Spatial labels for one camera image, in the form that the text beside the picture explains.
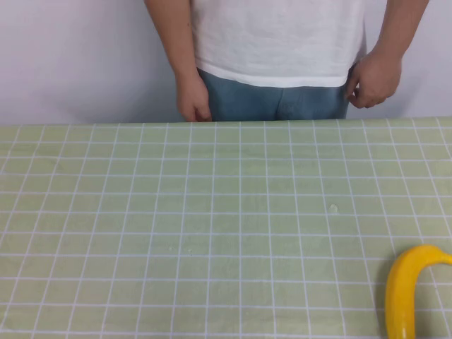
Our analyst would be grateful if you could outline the person's left hand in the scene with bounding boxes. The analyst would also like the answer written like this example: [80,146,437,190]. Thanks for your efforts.
[347,52,404,110]

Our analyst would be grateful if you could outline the person's right hand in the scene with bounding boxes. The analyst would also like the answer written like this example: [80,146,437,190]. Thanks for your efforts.
[175,68,213,123]

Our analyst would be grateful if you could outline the person's left forearm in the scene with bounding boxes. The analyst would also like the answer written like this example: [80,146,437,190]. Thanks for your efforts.
[365,0,430,65]

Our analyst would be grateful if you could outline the person's right forearm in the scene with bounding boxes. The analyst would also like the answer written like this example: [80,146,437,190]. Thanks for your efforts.
[143,0,198,77]

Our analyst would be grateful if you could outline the yellow banana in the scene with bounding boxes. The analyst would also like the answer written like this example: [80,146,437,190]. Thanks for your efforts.
[384,244,452,339]

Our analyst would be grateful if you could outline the blue trousers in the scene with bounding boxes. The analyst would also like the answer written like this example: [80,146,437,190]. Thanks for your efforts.
[196,66,351,123]

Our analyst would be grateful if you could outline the white t-shirt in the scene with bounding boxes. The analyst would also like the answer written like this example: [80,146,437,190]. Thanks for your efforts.
[189,0,368,89]

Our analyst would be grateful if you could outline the green checkered tablecloth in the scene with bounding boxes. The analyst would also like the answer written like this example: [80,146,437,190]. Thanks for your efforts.
[0,116,452,339]

